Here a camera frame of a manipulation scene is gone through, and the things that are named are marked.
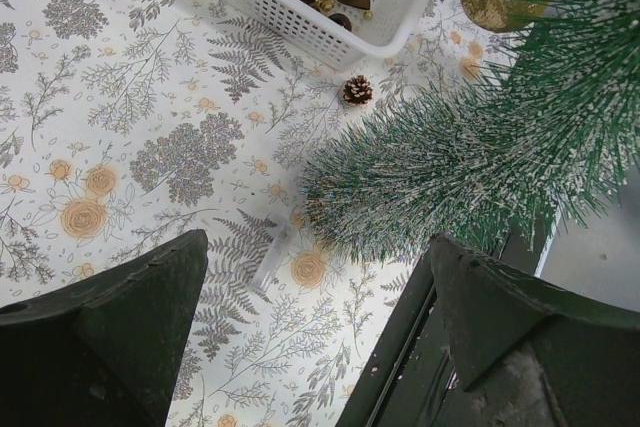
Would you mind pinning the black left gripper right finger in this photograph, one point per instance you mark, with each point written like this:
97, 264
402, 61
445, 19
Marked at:
528, 353

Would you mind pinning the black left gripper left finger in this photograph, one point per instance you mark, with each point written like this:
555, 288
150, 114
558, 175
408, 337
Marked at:
105, 351

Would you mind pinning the frosted pine cone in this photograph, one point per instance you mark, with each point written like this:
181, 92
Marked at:
357, 91

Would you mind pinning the small green christmas tree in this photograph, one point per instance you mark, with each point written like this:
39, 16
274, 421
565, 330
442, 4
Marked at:
553, 129

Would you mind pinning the white plastic basket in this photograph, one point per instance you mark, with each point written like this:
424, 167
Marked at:
310, 30

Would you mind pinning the clear plastic tube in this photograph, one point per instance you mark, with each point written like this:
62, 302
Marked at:
271, 260

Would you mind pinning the floral patterned table mat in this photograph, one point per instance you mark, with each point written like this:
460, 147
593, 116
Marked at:
125, 123

